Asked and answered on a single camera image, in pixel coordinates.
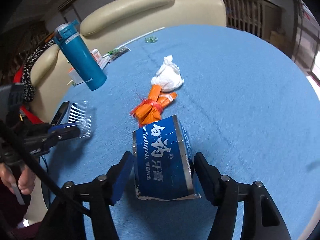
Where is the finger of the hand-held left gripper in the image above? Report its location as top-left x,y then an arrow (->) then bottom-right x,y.
46,124 -> 81,153

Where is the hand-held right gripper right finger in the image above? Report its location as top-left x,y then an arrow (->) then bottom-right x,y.
193,152 -> 292,240

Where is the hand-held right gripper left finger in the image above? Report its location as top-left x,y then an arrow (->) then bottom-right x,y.
37,151 -> 137,240

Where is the clear ridged plastic container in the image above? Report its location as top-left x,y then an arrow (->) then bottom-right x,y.
61,100 -> 93,139

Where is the blue toothpaste box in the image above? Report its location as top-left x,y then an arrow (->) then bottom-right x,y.
132,115 -> 202,202

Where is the orange packets bundle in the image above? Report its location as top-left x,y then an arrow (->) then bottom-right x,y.
130,85 -> 178,127

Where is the white plastic bag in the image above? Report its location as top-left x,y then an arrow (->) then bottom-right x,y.
151,56 -> 184,92

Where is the person's left hand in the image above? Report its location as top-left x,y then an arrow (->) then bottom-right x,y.
0,164 -> 36,196

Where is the black smartphone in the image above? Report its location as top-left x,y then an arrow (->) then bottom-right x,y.
51,101 -> 70,125

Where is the orange and white carton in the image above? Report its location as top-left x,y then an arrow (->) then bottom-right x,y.
68,49 -> 104,85

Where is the black polka dot scarf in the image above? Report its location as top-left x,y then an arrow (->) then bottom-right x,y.
21,40 -> 58,103

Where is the teal thermos bottle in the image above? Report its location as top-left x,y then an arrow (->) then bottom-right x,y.
54,21 -> 107,91

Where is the dark printed packet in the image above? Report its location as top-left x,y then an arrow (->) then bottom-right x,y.
107,47 -> 131,61

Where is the thin white stick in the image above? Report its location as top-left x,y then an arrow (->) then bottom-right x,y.
114,27 -> 165,49

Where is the cream leather sofa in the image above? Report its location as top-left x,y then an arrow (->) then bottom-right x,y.
24,0 -> 227,228

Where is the small cardboard box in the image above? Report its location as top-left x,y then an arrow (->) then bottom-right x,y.
270,29 -> 293,47

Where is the wooden slatted cabinet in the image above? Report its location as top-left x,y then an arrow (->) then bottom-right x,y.
200,0 -> 285,37

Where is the wooden glass door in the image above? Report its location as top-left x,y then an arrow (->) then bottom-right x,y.
290,0 -> 320,80

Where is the thick black cable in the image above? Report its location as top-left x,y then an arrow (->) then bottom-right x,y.
0,119 -> 93,218

